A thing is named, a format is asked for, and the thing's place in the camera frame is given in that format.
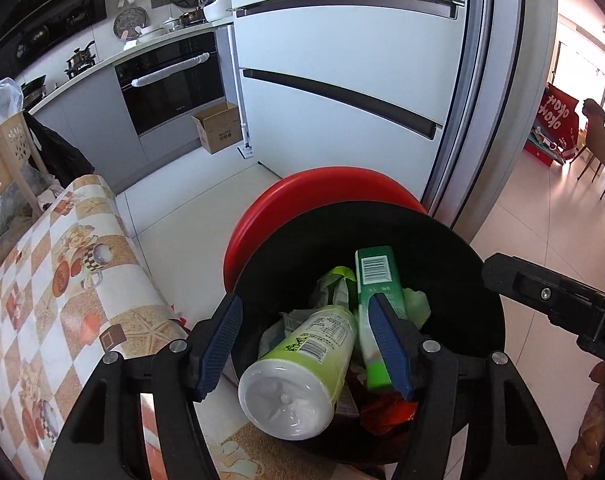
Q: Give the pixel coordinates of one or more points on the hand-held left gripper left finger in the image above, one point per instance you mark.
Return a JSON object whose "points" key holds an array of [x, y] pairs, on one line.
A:
{"points": [[217, 345]]}

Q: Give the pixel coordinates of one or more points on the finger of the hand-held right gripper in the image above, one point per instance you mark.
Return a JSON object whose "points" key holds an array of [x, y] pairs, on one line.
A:
{"points": [[532, 287]]}

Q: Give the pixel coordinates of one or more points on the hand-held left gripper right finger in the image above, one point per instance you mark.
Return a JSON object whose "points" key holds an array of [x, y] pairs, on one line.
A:
{"points": [[390, 345]]}

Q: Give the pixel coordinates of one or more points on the red foil wrapper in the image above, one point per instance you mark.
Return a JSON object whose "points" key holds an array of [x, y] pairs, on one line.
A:
{"points": [[382, 412]]}

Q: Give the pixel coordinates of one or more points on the green carton box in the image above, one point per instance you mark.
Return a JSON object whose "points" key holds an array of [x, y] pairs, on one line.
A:
{"points": [[377, 270]]}

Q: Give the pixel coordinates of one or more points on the green snack wrapper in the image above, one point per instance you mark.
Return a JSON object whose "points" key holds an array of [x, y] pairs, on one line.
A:
{"points": [[340, 275]]}

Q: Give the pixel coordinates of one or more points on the black round bin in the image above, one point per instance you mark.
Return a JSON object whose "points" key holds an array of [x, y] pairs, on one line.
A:
{"points": [[447, 260]]}

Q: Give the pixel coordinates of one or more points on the white bottle with green label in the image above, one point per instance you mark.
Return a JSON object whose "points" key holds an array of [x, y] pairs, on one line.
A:
{"points": [[302, 375]]}

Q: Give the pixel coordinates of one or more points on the person's right hand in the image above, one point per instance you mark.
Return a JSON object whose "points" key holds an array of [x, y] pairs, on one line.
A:
{"points": [[599, 372]]}

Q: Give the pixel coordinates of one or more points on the light green plastic bag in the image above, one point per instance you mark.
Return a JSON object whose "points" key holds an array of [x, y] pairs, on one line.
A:
{"points": [[418, 305]]}

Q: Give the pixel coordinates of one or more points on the checkered patterned tablecloth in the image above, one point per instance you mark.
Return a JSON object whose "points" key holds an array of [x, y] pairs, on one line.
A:
{"points": [[82, 285]]}

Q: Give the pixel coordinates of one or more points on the red plastic stool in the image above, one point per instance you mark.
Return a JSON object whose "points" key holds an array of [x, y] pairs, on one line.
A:
{"points": [[282, 210]]}

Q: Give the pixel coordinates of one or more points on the wooden dining chair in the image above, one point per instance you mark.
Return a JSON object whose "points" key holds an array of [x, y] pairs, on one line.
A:
{"points": [[597, 140]]}

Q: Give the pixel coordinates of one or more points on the cardboard box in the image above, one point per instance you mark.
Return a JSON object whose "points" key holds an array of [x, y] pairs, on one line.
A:
{"points": [[220, 130]]}

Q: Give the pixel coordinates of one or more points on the white refrigerator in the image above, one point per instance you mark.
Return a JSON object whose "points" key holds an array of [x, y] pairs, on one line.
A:
{"points": [[342, 125]]}

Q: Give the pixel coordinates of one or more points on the black bag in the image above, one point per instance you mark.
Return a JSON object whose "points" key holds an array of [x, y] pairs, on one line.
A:
{"points": [[62, 155]]}

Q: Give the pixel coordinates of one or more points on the white upright pole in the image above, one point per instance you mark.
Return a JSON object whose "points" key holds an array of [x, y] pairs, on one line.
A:
{"points": [[238, 90]]}

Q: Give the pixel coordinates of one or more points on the black built-in oven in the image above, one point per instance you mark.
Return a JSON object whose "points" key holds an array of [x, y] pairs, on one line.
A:
{"points": [[172, 90]]}

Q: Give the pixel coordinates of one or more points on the beige plastic chair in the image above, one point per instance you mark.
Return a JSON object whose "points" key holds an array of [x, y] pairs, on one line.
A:
{"points": [[7, 160]]}

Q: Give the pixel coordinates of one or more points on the black frying pan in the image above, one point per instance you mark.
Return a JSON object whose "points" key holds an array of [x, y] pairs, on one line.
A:
{"points": [[32, 87]]}

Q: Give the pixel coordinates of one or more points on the crumpled clear bag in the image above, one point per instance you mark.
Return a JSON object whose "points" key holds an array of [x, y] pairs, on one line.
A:
{"points": [[2, 105]]}

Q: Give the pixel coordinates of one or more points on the round grey steamer plate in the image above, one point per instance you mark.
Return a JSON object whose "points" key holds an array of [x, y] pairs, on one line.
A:
{"points": [[130, 22]]}

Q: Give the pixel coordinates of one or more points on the white rice cooker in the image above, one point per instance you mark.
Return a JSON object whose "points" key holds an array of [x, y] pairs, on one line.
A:
{"points": [[216, 6]]}

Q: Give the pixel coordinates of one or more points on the black range hood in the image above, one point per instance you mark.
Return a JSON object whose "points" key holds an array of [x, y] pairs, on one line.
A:
{"points": [[47, 30]]}

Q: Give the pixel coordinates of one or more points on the sliding door frame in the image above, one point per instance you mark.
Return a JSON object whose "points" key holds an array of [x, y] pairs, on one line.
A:
{"points": [[507, 85]]}

